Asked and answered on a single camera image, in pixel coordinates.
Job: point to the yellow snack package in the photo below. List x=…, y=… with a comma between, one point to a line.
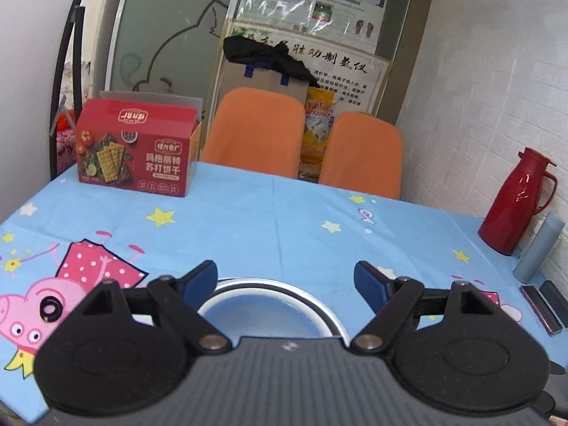
x=319, y=109

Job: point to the right orange chair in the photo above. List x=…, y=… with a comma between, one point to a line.
x=363, y=154

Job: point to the orange chair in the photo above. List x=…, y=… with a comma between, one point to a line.
x=258, y=131
x=363, y=154

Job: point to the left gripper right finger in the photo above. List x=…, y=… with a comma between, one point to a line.
x=394, y=302

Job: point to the blue translucent plastic bowl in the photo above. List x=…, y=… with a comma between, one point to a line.
x=262, y=314

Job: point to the left orange chair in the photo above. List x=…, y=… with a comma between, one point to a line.
x=258, y=131

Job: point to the white poster with chinese text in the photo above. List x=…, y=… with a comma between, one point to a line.
x=357, y=78

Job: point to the glass door with cartoon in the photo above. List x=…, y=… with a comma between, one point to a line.
x=165, y=46

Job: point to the wall poster with photos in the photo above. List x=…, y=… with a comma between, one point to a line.
x=354, y=23

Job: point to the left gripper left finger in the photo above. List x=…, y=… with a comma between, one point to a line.
x=177, y=301

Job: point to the black phone on table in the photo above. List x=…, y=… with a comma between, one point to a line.
x=542, y=310

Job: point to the stainless steel bowl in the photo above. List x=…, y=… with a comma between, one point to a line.
x=263, y=308

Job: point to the red cracker box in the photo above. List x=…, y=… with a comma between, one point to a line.
x=132, y=145

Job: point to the red thermos jug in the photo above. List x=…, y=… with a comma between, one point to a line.
x=526, y=192

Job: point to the blue cartoon pig tablecloth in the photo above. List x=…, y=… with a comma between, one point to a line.
x=257, y=225

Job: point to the black metal stand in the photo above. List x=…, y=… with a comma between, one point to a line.
x=68, y=92

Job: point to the black remote on table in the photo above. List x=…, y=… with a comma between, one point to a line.
x=556, y=300

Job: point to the grey cylindrical bottle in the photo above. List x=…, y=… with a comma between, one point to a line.
x=539, y=248

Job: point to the black cloth on bag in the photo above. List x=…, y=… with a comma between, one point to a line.
x=244, y=51

